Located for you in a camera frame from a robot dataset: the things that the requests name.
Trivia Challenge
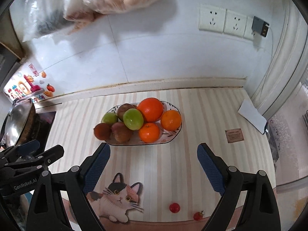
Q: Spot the black range hood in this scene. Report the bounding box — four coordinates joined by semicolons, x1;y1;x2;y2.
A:
0;10;26;87

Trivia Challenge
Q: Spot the colourful festive wall sticker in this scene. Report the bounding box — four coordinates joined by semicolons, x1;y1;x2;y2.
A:
3;64;56;104

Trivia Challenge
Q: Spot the green apple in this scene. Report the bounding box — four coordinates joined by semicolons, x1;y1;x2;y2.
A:
101;112;119;125
123;108;144;130

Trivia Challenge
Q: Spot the frosted patterned glass door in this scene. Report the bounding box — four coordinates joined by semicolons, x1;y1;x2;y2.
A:
266;77;308;198

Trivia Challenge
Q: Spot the steel wok pan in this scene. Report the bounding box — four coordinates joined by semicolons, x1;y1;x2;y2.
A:
5;100;33;147

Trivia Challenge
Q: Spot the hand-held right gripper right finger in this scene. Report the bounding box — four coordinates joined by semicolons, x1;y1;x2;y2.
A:
197;142;282;231

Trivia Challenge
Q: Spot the black cooktop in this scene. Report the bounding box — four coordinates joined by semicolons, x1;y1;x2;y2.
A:
24;111;57;154

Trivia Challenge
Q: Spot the steel wok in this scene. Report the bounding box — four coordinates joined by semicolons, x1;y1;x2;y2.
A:
14;101;37;147

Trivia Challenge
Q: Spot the reddish brown apple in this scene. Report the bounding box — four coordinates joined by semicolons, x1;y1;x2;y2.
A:
117;103;137;122
94;123;112;140
111;122;133;142

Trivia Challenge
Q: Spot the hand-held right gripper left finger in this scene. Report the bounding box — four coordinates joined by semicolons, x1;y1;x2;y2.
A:
24;142;111;231

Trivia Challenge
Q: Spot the clear bag with dark contents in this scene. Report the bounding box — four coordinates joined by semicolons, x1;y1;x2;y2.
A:
23;0;82;42

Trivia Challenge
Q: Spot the white wall socket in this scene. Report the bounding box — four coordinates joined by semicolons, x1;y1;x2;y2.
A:
198;4;227;33
244;17;255;40
223;10;247;38

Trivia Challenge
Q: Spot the large orange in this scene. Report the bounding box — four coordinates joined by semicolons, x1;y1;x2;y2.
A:
137;97;164;123

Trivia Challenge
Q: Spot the oval patterned ceramic plate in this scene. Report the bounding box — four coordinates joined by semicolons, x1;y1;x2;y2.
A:
95;101;182;146

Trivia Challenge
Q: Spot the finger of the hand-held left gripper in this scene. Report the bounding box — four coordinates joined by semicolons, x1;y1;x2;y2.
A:
0;139;40;161
3;144;64;172

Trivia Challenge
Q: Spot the grey charger plug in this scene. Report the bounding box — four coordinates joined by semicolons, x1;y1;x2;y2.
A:
251;16;269;38

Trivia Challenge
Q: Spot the white phone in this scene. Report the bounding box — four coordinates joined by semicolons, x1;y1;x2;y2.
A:
238;98;269;135

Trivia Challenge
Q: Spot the small orange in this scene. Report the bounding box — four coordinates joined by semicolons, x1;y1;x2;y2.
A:
160;110;182;131
139;123;161;143

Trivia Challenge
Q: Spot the striped cat print tablecloth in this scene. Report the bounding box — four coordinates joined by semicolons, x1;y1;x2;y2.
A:
34;88;277;231

